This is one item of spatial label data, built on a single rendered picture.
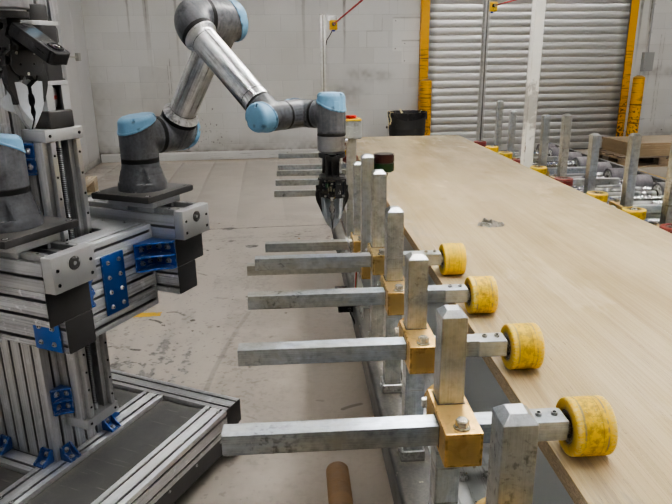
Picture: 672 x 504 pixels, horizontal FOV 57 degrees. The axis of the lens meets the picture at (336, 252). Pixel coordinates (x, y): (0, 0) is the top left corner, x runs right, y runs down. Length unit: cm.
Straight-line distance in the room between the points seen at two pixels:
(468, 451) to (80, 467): 157
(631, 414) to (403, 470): 41
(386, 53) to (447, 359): 889
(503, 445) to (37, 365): 165
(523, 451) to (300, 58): 899
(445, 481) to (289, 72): 874
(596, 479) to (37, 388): 166
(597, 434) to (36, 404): 169
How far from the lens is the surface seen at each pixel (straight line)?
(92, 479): 215
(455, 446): 85
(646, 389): 117
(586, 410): 92
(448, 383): 88
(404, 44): 970
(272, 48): 947
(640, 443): 102
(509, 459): 65
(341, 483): 221
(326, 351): 107
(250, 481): 237
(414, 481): 120
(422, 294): 109
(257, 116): 158
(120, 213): 208
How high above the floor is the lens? 143
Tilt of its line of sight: 17 degrees down
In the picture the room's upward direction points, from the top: 1 degrees counter-clockwise
